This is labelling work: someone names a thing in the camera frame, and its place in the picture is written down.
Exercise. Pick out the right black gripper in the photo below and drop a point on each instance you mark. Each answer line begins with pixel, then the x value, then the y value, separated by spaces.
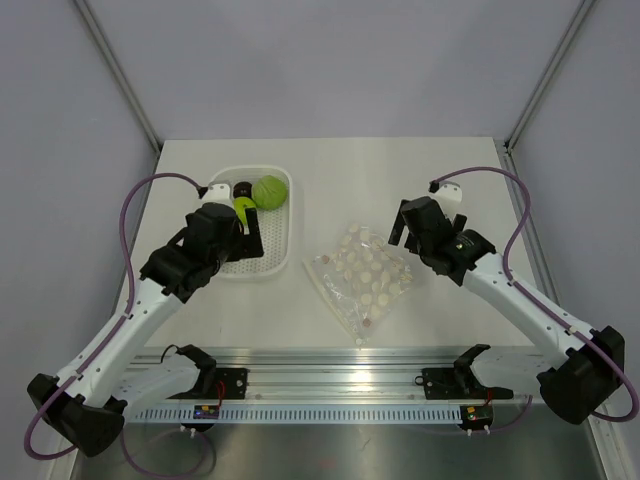
pixel 398 229

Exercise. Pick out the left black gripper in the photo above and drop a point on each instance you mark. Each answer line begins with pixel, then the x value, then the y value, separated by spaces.
pixel 248 245

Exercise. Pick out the light green apple toy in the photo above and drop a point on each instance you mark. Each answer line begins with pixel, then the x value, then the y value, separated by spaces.
pixel 241 205

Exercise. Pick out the dark round fruit toy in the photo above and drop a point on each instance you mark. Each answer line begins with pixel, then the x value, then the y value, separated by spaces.
pixel 242 189

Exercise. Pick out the green cabbage toy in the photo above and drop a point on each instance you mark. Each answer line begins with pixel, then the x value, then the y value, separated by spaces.
pixel 269 193

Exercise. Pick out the clear dotted zip bag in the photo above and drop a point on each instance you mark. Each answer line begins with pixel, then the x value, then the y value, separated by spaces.
pixel 360 279

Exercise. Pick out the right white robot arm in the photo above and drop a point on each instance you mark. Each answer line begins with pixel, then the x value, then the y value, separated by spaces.
pixel 584 366

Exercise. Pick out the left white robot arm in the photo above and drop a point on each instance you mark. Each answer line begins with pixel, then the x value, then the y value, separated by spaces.
pixel 88 402

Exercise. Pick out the white perforated plastic basket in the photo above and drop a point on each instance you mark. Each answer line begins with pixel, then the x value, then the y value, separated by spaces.
pixel 274 225

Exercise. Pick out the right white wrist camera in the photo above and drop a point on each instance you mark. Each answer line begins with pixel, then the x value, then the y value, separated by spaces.
pixel 449 197

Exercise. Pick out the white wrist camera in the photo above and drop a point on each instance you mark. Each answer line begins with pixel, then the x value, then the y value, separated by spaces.
pixel 449 197
pixel 216 193

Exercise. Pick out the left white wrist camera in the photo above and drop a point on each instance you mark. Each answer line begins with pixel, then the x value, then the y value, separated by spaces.
pixel 216 193

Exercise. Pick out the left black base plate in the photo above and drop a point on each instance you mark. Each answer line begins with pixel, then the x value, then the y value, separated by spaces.
pixel 231 383

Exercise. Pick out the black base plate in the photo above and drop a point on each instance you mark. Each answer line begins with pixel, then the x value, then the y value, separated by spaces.
pixel 231 383
pixel 447 384

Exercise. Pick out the aluminium mounting rail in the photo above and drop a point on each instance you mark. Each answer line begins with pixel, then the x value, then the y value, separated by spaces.
pixel 334 375

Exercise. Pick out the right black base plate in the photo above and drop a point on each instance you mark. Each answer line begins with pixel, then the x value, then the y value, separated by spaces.
pixel 447 384

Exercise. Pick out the white slotted cable duct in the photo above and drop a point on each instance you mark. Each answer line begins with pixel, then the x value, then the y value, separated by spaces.
pixel 301 414

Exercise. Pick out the right aluminium frame post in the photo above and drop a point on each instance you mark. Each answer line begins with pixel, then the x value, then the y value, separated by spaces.
pixel 550 71

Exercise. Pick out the aluminium frame post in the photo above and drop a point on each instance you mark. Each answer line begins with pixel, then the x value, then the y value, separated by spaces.
pixel 550 71
pixel 99 38

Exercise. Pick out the left aluminium frame post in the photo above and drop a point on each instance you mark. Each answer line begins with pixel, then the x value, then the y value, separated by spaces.
pixel 99 38

